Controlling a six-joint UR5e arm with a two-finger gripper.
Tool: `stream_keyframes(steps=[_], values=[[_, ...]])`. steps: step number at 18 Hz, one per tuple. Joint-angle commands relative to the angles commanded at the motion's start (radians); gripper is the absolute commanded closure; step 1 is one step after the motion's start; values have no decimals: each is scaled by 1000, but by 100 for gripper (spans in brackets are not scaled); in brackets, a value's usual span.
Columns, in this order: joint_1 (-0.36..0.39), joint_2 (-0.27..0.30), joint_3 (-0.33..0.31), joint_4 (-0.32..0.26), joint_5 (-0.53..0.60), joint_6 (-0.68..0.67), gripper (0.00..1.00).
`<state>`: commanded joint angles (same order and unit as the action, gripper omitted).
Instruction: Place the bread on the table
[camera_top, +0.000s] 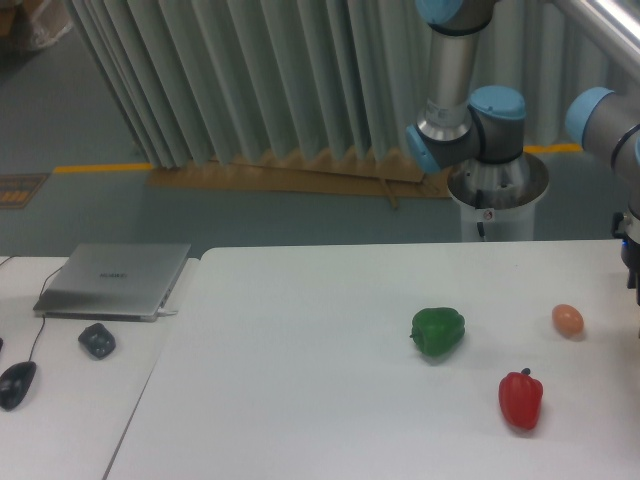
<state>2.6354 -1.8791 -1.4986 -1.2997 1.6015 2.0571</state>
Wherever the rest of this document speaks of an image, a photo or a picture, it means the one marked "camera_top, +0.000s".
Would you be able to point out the brown egg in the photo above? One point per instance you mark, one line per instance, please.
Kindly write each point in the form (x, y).
(567, 320)

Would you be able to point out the white laptop cable plug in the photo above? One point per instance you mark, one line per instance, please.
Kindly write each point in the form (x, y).
(166, 313)

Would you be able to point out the small black controller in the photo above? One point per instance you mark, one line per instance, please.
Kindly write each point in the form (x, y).
(98, 341)

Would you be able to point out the red bell pepper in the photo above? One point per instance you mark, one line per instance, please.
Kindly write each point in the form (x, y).
(520, 399)

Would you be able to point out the grey pleated curtain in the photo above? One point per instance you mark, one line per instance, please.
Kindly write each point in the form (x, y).
(331, 83)

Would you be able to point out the silver aluminium frame bar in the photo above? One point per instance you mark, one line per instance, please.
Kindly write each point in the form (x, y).
(611, 25)

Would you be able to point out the silver closed laptop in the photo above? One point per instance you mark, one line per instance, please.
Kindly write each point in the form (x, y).
(114, 281)

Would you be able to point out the black computer mouse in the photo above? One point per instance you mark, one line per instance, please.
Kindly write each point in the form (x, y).
(15, 384)

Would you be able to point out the brown cardboard sheet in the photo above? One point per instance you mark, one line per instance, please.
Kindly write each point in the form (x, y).
(237, 177)

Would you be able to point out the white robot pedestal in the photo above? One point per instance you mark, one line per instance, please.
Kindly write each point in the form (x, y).
(497, 203)

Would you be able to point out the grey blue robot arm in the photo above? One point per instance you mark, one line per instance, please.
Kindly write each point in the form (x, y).
(478, 137)

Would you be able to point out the green bell pepper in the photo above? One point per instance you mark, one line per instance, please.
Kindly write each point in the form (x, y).
(436, 331)

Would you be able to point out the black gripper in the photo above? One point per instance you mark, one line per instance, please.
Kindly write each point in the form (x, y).
(625, 227)

